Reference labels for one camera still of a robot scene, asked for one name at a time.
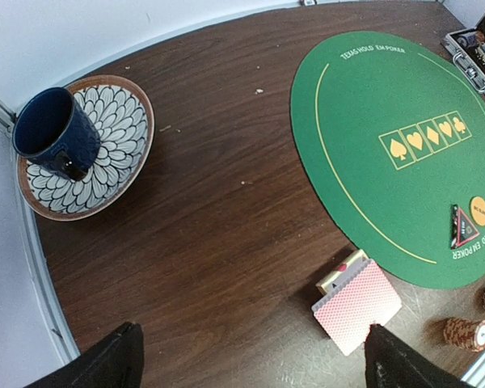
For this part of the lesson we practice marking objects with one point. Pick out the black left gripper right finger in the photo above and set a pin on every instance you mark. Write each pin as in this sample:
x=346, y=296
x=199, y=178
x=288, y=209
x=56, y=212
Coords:
x=390, y=362

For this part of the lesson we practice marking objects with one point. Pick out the aluminium poker chip case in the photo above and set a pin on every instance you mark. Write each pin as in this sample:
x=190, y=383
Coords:
x=467, y=46

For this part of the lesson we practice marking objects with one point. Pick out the green round poker mat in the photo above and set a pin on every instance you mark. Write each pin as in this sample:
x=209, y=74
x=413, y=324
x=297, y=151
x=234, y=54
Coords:
x=392, y=138

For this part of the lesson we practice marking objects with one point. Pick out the red five chip stack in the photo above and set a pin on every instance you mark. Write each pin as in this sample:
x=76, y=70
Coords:
x=465, y=334

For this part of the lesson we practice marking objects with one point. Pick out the gold playing card box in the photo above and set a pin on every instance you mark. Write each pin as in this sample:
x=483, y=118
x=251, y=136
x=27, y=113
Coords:
x=342, y=272

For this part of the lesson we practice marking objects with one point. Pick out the red backed card deck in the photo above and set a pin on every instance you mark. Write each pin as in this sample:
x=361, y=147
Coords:
x=347, y=312

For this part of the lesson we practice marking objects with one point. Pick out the orange big blind button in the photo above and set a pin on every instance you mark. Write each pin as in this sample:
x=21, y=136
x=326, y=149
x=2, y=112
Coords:
x=477, y=210

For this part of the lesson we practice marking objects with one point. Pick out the blue ceramic mug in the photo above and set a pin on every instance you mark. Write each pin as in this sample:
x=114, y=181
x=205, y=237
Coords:
x=54, y=132

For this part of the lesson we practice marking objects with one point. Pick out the floral patterned plate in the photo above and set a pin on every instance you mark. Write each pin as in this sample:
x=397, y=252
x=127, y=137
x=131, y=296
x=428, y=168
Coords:
x=124, y=117

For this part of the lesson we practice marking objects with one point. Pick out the black red triangle button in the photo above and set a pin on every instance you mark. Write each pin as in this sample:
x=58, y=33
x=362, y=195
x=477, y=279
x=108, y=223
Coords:
x=463, y=229

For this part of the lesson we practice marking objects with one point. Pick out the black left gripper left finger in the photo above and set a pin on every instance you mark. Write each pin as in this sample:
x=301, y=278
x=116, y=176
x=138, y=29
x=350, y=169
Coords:
x=117, y=360

